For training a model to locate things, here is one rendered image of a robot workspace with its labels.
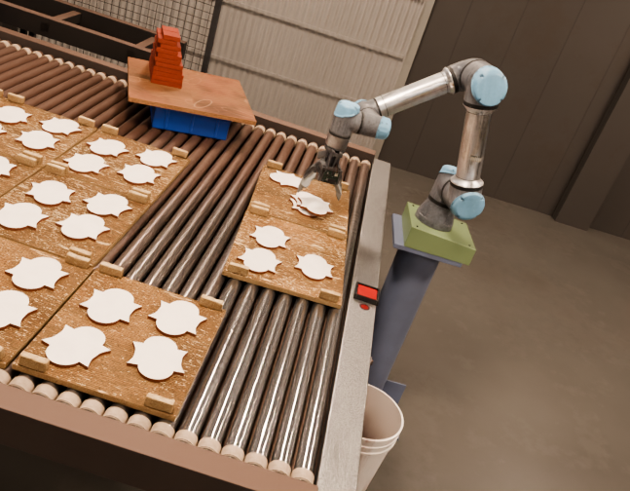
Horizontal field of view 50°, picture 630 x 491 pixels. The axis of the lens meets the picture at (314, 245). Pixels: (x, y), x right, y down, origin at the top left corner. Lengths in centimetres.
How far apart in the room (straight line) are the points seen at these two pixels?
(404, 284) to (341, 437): 123
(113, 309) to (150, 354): 17
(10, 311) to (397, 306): 158
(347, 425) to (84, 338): 62
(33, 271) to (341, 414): 81
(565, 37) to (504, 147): 97
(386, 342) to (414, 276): 33
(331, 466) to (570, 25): 473
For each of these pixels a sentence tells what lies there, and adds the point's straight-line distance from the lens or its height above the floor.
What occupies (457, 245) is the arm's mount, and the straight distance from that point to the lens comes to 254.
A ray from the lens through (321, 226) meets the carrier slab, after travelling 230.
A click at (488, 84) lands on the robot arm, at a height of 153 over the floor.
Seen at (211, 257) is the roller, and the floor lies 92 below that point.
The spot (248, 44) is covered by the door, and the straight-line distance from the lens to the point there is 562.
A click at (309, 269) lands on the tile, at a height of 95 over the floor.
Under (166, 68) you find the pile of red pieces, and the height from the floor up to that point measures 111.
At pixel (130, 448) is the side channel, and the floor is 95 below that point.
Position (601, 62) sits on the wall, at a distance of 590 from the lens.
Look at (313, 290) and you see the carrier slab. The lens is 194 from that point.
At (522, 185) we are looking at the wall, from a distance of 608.
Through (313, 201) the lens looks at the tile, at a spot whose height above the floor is 96.
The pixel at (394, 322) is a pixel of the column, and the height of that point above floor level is 50.
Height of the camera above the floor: 195
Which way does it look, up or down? 28 degrees down
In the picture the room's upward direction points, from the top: 19 degrees clockwise
